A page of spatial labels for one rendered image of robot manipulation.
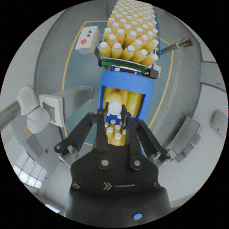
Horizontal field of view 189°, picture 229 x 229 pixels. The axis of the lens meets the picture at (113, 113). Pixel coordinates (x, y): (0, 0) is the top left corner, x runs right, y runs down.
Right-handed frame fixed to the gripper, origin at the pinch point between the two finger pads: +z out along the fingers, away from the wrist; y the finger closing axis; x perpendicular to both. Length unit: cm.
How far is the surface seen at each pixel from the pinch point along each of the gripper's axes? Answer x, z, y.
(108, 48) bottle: 28.2, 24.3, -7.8
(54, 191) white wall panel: -480, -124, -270
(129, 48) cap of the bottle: 28.9, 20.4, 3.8
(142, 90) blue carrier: 6.7, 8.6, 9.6
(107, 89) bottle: 3.3, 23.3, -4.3
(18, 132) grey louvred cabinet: -57, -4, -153
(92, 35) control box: 37.2, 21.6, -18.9
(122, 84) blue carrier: 7.1, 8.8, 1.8
